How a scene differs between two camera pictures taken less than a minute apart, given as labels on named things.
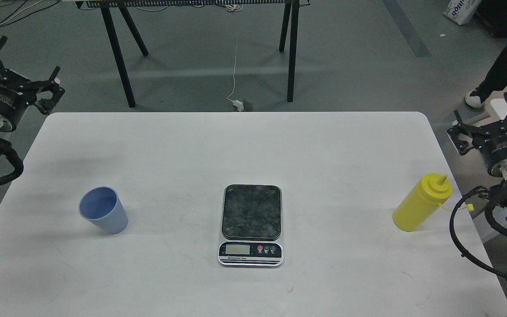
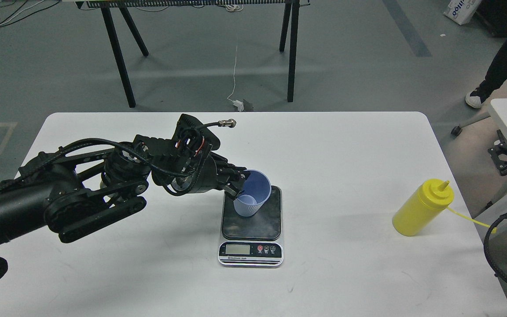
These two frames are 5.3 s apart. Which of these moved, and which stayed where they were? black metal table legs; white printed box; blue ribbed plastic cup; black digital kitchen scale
Moved: blue ribbed plastic cup
Stayed: white printed box; black digital kitchen scale; black metal table legs
